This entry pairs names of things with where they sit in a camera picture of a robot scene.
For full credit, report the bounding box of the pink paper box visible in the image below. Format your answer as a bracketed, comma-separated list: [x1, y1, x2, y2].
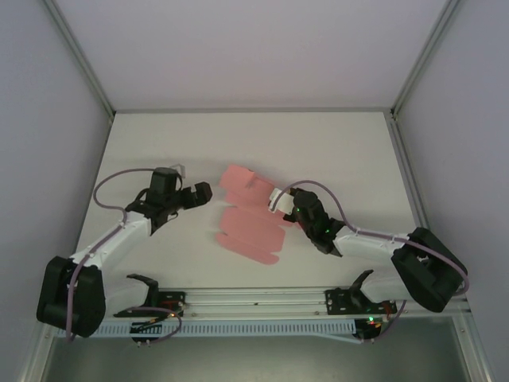
[216, 163, 297, 267]

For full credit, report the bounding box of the black controller board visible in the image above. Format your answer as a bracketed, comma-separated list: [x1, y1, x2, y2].
[356, 316, 385, 343]
[130, 320, 160, 343]

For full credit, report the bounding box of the white slotted cable duct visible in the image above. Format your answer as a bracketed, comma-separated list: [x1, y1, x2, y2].
[95, 320, 357, 339]

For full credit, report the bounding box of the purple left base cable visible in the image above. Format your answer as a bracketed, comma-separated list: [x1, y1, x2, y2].
[130, 305, 183, 344]

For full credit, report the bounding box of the aluminium frame post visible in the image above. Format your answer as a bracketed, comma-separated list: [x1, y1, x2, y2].
[453, 310, 488, 382]
[43, 0, 116, 119]
[17, 318, 56, 382]
[390, 0, 466, 119]

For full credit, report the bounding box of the black right controller board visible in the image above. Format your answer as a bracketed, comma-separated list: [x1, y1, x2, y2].
[356, 316, 385, 343]

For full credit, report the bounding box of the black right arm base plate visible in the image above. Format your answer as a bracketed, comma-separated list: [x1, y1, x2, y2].
[324, 288, 398, 318]

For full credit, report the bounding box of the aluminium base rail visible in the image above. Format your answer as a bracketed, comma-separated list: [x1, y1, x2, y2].
[113, 286, 472, 319]

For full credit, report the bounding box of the aluminium table side rail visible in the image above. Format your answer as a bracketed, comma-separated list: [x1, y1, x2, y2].
[388, 113, 438, 240]

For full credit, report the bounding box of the aluminium lower frame post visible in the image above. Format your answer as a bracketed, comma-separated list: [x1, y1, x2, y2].
[453, 310, 488, 382]
[17, 318, 56, 382]

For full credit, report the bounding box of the black left controller board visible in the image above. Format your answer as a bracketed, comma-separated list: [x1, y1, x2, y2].
[130, 320, 160, 343]

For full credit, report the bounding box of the aluminium frame cross bar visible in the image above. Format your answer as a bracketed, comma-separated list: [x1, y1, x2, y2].
[112, 105, 394, 115]

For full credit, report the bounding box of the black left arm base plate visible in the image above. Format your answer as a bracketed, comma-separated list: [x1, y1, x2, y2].
[157, 291, 188, 318]

